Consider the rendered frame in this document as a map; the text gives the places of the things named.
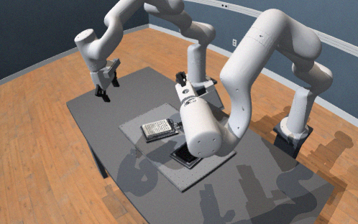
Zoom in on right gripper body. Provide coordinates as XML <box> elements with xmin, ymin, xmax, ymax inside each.
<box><xmin>90</xmin><ymin>70</ymin><xmax>114</xmax><ymax>91</ymax></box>

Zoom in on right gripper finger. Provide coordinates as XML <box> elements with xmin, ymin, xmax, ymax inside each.
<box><xmin>95</xmin><ymin>84</ymin><xmax>110</xmax><ymax>103</ymax></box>
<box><xmin>112</xmin><ymin>71</ymin><xmax>120</xmax><ymax>87</ymax></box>

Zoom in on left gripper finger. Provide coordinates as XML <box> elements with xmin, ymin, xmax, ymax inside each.
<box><xmin>176</xmin><ymin>71</ymin><xmax>187</xmax><ymax>87</ymax></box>

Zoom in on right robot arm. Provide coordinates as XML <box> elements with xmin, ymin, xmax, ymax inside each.
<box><xmin>75</xmin><ymin>0</ymin><xmax>216</xmax><ymax>87</ymax></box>

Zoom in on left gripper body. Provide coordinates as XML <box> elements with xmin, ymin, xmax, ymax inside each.
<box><xmin>175</xmin><ymin>80</ymin><xmax>198</xmax><ymax>105</ymax></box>

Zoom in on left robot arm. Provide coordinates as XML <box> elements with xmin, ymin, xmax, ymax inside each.
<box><xmin>180</xmin><ymin>9</ymin><xmax>333</xmax><ymax>158</ymax></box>

